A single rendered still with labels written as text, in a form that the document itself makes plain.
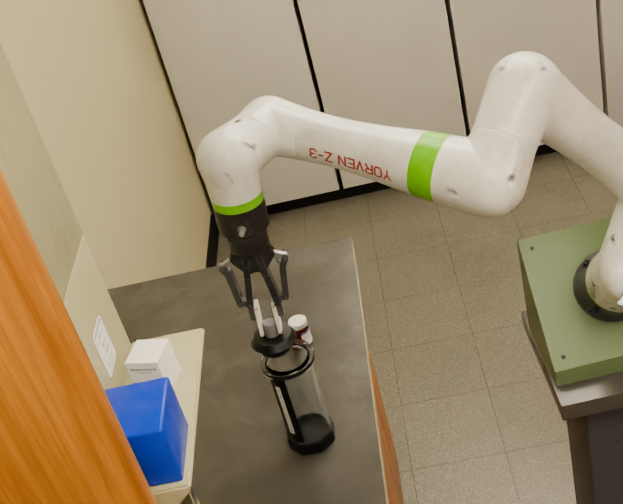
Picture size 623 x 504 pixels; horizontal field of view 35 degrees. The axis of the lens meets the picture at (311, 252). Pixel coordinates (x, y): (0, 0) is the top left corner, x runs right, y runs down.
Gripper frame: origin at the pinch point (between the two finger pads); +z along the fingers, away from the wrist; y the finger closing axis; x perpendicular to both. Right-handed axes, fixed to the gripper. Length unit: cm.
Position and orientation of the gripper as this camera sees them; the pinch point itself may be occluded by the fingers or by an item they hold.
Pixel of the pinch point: (268, 316)
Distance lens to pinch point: 188.6
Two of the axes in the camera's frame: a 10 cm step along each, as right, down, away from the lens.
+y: 9.8, -1.7, -0.7
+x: -0.3, -5.4, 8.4
